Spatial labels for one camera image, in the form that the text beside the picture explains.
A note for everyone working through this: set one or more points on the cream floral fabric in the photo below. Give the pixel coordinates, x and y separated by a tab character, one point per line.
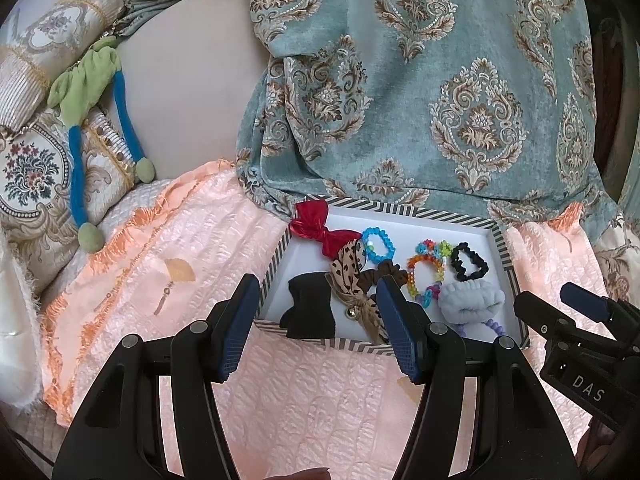
617	260

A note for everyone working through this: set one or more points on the black scrunchie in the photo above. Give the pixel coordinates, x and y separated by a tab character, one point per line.
457	260

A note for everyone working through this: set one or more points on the white box with striped rim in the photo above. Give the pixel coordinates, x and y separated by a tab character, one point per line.
400	230

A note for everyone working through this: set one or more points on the white fluffy cloth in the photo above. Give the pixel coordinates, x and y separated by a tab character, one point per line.
15	335

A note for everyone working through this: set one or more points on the beige upholstered backrest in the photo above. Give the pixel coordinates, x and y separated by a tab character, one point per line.
200	85

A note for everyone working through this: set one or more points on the teal patterned blanket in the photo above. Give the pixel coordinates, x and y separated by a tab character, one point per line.
400	110

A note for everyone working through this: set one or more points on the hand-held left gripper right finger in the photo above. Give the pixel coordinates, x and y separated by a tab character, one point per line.
400	330

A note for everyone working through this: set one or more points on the embroidered floral cushion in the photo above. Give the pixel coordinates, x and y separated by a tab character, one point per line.
30	185

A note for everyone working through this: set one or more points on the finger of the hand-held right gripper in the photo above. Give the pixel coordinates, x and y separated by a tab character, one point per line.
532	315
587	305

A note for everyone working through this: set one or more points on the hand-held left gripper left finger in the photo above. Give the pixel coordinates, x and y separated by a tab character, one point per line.
240	330

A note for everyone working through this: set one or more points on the pink textured bedspread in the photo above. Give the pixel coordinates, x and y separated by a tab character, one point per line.
300	400

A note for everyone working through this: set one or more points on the light blue fluffy scrunchie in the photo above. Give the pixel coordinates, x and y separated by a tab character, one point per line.
470	302

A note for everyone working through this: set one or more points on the black hair bow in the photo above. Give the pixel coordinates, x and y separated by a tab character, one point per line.
310	305

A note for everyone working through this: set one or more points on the green and blue plush toy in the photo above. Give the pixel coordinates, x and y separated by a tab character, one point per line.
75	160

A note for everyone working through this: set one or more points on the leopard print hair bow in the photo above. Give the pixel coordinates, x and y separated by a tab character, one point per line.
350	260

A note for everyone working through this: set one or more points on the red hair bow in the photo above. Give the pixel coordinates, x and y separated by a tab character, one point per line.
310	220

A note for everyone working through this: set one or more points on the brown hair bow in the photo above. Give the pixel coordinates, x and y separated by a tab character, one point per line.
370	277

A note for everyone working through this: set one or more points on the cream striped bolster pillow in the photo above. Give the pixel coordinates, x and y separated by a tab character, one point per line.
50	40

